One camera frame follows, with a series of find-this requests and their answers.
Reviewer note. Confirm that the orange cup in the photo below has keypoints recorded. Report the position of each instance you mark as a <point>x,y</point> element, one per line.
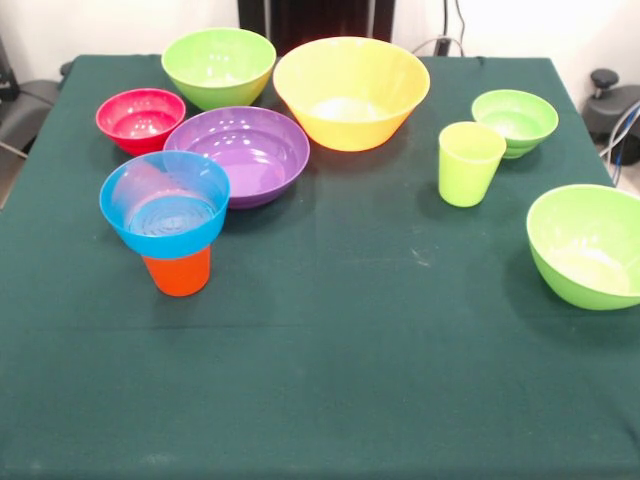
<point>180,277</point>

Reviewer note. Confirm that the blue bowl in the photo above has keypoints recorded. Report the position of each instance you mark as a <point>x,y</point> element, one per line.
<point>170,244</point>

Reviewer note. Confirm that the purple bowl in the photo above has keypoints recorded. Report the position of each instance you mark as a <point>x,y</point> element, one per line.
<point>250,160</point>

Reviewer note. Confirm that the large yellow bowl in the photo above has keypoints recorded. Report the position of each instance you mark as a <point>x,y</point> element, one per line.
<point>350,130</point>

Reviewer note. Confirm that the dark green tablecloth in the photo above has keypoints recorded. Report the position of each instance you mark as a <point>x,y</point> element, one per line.
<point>320,375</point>

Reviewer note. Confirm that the yellow-green cup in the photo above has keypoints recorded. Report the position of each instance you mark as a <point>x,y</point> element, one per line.
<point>465,180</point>

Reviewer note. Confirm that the pink bowl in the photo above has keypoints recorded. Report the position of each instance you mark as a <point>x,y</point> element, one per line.
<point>140,140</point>

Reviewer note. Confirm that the large light green bowl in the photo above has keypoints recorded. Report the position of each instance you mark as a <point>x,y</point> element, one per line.
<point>215,60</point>
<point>575,280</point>

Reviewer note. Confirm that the black power plug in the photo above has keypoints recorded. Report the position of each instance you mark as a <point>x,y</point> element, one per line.
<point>442,46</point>

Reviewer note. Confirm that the small green bowl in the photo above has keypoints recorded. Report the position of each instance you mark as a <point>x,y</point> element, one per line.
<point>520,120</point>

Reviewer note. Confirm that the small black armrest pad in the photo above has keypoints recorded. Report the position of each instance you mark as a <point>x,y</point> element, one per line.
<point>66,68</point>

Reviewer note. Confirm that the grey chair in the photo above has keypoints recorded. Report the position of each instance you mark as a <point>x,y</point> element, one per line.
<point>22,115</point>

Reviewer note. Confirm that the black knobbed stand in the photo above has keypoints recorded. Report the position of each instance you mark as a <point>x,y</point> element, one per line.
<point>605,80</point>

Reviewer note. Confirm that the black equipment box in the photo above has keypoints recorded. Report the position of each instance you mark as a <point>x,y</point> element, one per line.
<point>7,70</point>

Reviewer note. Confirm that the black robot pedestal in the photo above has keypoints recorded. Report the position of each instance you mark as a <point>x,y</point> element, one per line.
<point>310,20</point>

